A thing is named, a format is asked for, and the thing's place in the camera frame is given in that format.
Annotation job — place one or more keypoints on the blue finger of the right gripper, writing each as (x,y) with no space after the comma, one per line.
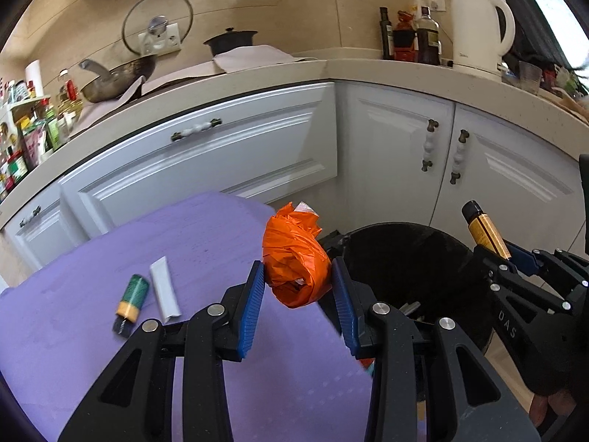
(524,260)

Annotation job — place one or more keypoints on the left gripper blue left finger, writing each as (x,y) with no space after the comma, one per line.
(248,309)

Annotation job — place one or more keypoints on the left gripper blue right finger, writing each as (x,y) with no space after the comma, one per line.
(346,305)

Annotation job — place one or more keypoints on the orange plastic bag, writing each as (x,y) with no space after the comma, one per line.
(297,268)

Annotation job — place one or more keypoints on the gold bottle black cap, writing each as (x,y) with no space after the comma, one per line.
(483,230)

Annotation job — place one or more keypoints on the white tube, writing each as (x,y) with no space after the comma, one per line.
(164,290)

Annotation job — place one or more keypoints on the green yellow small bottle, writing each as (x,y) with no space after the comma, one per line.
(130,305)

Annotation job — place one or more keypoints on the black lined trash bin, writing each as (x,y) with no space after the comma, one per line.
(404,263)

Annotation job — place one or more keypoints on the purple tablecloth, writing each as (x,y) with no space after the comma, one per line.
(297,383)

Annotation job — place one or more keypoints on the clear drinking glass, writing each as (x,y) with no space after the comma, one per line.
(530,77)

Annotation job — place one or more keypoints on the white electric kettle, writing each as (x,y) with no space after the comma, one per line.
(483,32)

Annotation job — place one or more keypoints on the dark window curtain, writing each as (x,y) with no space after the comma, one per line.
(534,40)

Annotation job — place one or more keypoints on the dark soy sauce bottle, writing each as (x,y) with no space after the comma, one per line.
(427,34)

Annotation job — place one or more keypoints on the white stove cover cloth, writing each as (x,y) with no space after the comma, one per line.
(241,58)

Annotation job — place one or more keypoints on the metal wok pan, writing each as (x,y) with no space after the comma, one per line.
(111,84)

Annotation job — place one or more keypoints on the black casserole pot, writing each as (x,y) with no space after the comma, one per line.
(230,40)

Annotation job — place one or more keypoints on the red sauce jar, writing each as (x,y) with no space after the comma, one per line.
(403,38)

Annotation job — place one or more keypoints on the dark oil bottle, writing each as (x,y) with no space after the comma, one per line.
(386,34)

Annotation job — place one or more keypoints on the cooking oil bottle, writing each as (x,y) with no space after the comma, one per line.
(70,103)

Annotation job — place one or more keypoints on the glass pot lid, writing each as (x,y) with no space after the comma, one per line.
(157,27)

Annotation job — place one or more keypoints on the white spice rack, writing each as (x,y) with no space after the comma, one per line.
(21,120)

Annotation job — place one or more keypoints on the paper towel roll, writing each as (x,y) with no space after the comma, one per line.
(33,74)

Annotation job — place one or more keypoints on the right cabinet door handle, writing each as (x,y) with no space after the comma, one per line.
(459,157)

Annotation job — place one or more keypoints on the cabinet door handle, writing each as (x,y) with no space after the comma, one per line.
(459,157)
(429,145)

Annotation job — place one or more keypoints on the left cabinet door handle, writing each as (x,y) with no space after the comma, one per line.
(429,145)

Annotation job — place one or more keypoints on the wide drawer handle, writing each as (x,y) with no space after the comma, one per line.
(201,127)

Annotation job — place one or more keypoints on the left drawer handle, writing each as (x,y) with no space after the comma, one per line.
(25,221)

